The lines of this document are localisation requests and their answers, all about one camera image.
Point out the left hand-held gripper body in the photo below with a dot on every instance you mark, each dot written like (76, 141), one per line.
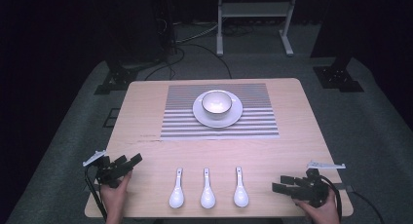
(108, 173)

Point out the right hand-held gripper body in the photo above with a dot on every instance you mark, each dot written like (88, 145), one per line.
(314, 190)

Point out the person's right hand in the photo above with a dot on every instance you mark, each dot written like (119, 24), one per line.
(319, 213)

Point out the person's left hand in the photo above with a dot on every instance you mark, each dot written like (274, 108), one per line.
(114, 198)

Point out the white ceramic spoon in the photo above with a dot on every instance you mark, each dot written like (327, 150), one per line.
(240, 191)
(177, 193)
(207, 193)

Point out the grey striped placemat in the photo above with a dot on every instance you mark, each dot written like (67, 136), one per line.
(181, 126)

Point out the black stand base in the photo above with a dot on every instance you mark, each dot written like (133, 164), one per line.
(337, 78)
(117, 81)

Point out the white ceramic plate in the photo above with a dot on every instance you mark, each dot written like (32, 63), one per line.
(203, 115)

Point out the white ceramic bowl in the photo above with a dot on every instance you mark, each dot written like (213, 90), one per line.
(217, 103)

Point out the white metal stand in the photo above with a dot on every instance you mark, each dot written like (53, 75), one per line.
(256, 9)

